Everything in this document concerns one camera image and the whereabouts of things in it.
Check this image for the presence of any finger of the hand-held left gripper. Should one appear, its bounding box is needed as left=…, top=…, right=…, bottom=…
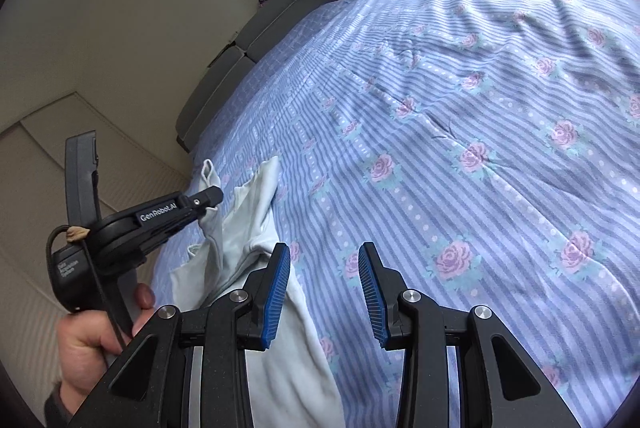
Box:
left=175, top=186, right=225, bottom=221

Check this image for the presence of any white garment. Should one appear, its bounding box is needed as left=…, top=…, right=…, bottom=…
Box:
left=170, top=155, right=348, bottom=428

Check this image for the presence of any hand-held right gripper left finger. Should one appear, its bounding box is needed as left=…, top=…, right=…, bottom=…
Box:
left=67, top=243, right=292, bottom=428

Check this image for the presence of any blue floral striped blanket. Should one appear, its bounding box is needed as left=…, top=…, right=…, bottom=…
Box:
left=150, top=0, right=640, bottom=428

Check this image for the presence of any beige louvered wardrobe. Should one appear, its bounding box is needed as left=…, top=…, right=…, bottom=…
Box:
left=0, top=92, right=201, bottom=389

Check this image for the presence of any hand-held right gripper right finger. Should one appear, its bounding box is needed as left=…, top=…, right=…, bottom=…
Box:
left=357, top=242, right=581, bottom=428

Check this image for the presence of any person's left forearm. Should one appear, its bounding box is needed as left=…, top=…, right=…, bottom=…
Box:
left=44, top=382, right=89, bottom=427

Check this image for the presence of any person's left hand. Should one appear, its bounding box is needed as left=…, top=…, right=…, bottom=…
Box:
left=56, top=283, right=156, bottom=397

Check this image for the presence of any grey headboard cushion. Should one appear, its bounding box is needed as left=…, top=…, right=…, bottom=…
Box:
left=175, top=50, right=258, bottom=153
left=235, top=0, right=358, bottom=53

